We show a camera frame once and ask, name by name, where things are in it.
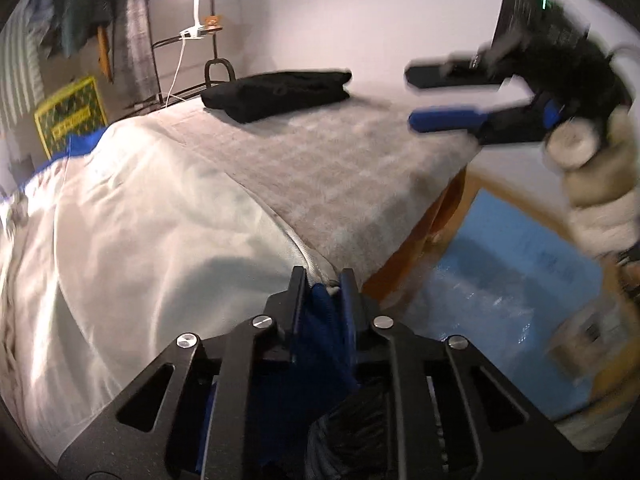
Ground white and blue jacket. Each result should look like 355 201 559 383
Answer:
1 122 336 463

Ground black clothes rack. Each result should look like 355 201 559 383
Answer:
114 0 238 109

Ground right gloved hand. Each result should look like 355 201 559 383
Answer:
544 106 639 257

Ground black folded garment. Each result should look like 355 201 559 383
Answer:
201 70 352 124

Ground grey plaid hanging coat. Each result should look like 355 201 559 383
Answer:
114 0 160 106

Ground yellow green storage box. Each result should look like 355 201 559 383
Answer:
34 76 107 159

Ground striped hanging cloth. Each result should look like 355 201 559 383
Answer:
0 0 43 136

